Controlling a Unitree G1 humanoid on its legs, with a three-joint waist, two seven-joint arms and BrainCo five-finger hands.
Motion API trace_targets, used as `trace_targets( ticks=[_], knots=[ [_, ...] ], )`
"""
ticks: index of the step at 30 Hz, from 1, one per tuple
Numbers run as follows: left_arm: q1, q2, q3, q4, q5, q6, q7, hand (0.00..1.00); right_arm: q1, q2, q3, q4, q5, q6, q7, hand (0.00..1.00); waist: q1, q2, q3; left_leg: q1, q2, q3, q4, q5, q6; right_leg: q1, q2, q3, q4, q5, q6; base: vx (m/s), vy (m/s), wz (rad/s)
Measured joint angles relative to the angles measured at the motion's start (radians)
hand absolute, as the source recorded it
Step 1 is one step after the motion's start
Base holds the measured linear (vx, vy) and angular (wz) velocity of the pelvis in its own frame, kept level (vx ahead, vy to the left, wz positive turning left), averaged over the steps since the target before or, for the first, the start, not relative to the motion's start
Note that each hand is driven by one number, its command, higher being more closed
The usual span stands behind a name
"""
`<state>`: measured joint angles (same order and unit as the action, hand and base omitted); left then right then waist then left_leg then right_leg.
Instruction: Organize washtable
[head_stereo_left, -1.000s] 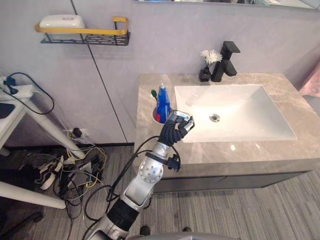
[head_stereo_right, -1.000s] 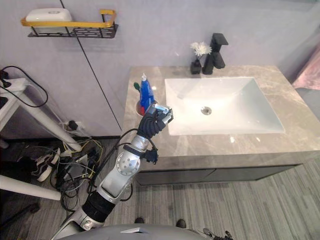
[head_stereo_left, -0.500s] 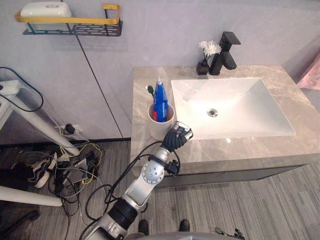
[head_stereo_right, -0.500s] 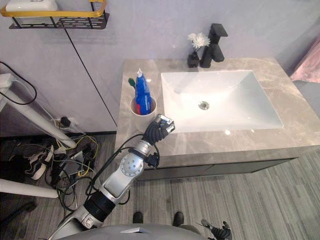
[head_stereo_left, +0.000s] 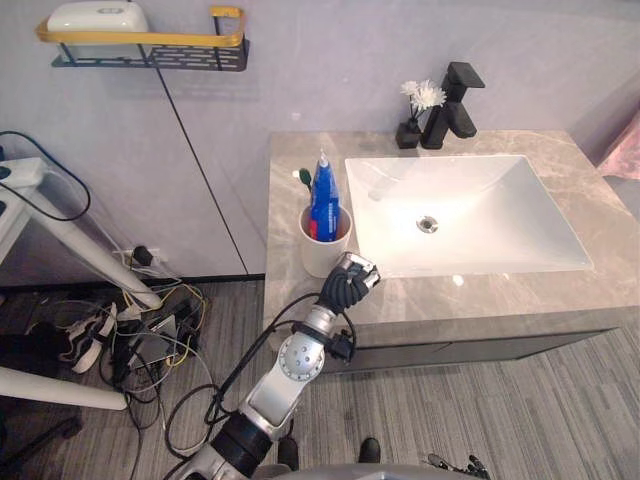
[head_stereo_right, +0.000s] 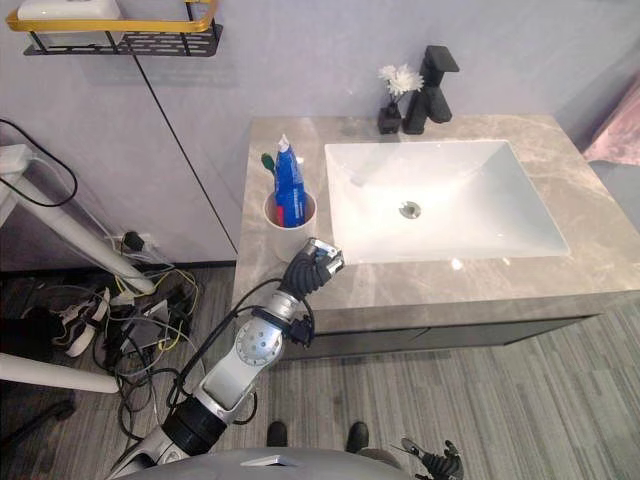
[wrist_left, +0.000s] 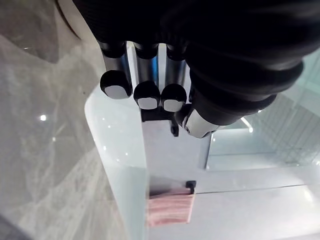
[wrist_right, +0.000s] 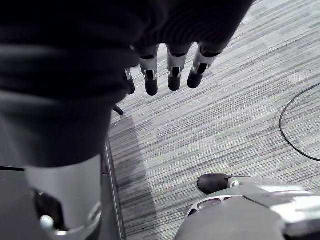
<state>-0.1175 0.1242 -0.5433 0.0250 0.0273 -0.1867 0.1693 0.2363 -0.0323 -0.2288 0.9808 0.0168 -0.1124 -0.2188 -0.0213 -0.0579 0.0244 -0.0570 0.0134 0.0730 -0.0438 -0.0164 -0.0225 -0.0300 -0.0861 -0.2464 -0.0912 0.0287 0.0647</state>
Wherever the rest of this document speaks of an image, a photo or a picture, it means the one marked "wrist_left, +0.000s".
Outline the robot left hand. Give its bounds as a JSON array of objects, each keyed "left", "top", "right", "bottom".
[{"left": 72, "top": 0, "right": 320, "bottom": 139}]

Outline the black towel bar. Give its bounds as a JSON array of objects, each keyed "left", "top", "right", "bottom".
[{"left": 185, "top": 180, "right": 197, "bottom": 195}]

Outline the white washtable cabinet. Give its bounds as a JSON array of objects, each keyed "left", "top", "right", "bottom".
[{"left": 83, "top": 83, "right": 320, "bottom": 240}]

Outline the pink striped towel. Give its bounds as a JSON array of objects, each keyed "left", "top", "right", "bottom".
[{"left": 147, "top": 187, "right": 196, "bottom": 227}]

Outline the black faucet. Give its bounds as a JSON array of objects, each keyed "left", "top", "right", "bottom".
[{"left": 140, "top": 106, "right": 181, "bottom": 137}]

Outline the wall mirror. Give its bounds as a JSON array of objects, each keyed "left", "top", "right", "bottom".
[{"left": 206, "top": 55, "right": 320, "bottom": 171}]

